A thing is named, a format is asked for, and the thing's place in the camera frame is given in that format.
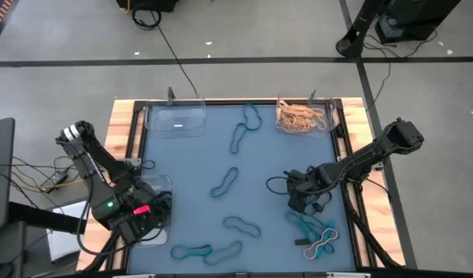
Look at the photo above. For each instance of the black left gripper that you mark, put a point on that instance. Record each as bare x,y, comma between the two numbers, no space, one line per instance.
143,197

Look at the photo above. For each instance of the grey basket clip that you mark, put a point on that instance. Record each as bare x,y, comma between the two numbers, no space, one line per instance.
170,96
312,98

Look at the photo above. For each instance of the black equipment box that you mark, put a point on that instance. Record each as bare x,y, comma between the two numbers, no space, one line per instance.
151,4

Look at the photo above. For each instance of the tan rubber band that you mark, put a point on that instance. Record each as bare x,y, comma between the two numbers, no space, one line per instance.
283,104
298,129
305,253
283,123
321,124
310,112

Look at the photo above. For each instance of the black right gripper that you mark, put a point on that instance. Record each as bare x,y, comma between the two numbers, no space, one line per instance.
302,197

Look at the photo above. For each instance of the black rubber band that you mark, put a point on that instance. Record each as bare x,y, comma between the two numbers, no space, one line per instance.
167,212
302,242
167,197

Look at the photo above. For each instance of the clear plastic basket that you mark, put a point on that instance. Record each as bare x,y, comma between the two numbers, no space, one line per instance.
163,116
331,127
163,180

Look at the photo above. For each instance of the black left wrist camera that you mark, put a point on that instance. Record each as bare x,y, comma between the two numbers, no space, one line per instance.
130,235

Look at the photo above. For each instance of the dark grey monitor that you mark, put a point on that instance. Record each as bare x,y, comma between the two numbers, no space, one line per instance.
1,173

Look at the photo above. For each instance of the white paper box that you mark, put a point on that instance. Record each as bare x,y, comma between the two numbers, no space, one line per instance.
66,243

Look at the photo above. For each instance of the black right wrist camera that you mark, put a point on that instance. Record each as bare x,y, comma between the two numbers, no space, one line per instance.
296,177

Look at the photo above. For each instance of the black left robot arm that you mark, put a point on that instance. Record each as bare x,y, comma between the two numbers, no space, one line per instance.
86,150

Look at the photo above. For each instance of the black stand bar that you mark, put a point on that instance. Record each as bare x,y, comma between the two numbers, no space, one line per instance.
47,218

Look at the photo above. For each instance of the black power adapter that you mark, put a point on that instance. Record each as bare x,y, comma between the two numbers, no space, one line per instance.
58,177

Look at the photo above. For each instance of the black computer case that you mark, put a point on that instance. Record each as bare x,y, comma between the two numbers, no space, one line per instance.
414,19

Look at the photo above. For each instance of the bright teal rubber band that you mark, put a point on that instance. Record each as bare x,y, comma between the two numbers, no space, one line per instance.
331,226

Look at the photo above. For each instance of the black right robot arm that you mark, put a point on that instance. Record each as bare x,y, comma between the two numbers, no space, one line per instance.
375,152

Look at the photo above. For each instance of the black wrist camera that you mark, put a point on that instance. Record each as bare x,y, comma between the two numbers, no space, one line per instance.
296,177
130,235

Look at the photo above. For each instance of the red plastic tag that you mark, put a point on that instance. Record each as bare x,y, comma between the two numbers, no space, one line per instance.
141,210

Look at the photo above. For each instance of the white bracket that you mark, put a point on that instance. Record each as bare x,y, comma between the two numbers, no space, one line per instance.
348,275
136,276

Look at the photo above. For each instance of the black metal table frame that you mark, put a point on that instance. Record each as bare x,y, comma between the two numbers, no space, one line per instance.
229,102

